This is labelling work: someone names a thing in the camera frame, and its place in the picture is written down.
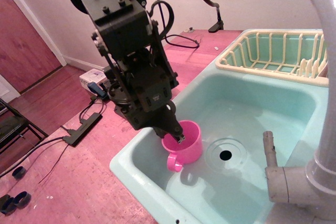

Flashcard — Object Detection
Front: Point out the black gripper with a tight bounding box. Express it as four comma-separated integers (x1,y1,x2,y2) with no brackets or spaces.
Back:
151,101,185,143

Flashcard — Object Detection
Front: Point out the pink plastic cup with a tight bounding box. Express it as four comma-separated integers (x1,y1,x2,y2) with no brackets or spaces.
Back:
162,120,203,172

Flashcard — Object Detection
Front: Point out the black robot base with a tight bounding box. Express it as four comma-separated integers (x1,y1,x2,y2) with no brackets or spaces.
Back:
103,66,134,120

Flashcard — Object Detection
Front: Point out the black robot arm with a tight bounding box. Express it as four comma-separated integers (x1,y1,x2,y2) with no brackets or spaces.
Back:
70,0,185,143

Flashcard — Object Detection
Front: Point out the teal toy sink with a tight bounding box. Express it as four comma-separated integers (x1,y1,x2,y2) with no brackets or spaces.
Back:
110,57,329,223

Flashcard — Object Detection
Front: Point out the black power strip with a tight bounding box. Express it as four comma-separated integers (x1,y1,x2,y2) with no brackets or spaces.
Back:
62,112,102,147

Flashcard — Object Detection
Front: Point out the blue clamp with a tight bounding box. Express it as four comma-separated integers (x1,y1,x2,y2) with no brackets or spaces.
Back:
87,82,108,99

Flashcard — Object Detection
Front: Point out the white cardboard box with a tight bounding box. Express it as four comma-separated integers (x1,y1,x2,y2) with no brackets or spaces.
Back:
79,69,109,94

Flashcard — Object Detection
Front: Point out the grey toy faucet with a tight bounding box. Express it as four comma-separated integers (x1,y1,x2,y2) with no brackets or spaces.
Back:
263,0,335,223

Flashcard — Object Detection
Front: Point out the cream dish rack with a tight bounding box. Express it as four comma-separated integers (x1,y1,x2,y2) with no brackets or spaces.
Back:
215,29,329,87

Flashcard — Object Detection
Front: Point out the black metal chair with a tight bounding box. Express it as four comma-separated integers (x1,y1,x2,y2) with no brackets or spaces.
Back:
1,99,49,154

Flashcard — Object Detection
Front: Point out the wooden door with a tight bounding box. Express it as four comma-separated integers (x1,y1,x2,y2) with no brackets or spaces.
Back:
1,0,62,93

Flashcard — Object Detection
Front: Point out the black tape ring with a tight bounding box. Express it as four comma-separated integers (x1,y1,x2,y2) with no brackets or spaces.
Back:
0,194,17,216
13,191,32,209
12,166,27,180

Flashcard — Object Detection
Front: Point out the black cable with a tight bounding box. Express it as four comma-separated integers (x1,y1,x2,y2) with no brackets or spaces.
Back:
0,136,65,179

